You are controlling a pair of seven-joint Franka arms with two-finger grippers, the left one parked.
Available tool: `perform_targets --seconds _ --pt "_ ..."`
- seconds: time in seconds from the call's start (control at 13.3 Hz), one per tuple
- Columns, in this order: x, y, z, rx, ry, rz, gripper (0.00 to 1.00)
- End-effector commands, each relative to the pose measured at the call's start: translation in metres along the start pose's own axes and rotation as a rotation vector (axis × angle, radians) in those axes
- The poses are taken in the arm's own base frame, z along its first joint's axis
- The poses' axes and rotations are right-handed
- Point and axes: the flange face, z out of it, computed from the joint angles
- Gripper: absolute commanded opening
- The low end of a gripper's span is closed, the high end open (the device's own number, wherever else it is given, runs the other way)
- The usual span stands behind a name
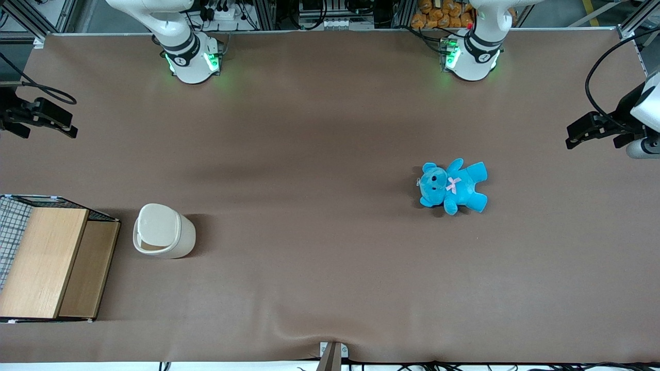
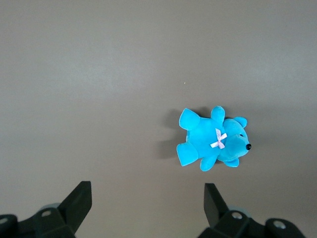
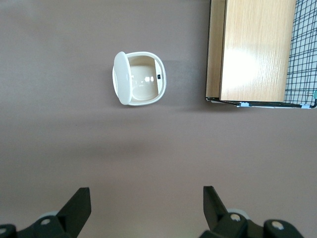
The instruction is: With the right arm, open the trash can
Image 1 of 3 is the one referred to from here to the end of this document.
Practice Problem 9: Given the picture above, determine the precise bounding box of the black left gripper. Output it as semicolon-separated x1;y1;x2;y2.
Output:
566;81;649;150

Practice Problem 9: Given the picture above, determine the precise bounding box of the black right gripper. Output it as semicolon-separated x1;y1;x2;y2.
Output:
0;87;79;140

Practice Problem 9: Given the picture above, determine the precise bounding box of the white swing-lid trash can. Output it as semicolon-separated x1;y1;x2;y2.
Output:
133;204;196;259

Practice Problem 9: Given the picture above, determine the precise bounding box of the light wooden shelf box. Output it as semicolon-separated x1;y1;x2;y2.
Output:
0;206;121;320

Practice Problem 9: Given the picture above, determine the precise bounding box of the blue teddy bear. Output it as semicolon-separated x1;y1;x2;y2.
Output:
417;158;489;216

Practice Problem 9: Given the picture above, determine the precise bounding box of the orange plush toys pile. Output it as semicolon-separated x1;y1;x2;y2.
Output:
411;0;519;29

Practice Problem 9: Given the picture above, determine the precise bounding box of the white power strip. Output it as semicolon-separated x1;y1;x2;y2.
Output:
205;2;244;22

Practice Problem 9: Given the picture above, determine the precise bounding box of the brown table cloth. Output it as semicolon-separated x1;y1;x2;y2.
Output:
0;28;660;364

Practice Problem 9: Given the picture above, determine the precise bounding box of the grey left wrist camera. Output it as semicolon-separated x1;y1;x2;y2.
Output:
626;136;660;160

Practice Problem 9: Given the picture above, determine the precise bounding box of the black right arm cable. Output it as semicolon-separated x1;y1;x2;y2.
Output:
0;52;78;105

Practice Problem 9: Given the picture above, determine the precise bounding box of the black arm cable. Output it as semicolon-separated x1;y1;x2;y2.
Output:
0;52;78;105
585;28;660;129

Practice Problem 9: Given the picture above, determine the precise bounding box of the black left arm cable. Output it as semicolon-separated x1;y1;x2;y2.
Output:
585;28;660;129

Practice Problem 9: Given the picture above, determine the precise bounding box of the aluminium frame post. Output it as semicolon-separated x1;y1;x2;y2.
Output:
617;0;660;40
0;0;78;50

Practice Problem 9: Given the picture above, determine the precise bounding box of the metal table edge bracket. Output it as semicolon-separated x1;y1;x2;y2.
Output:
317;341;350;371

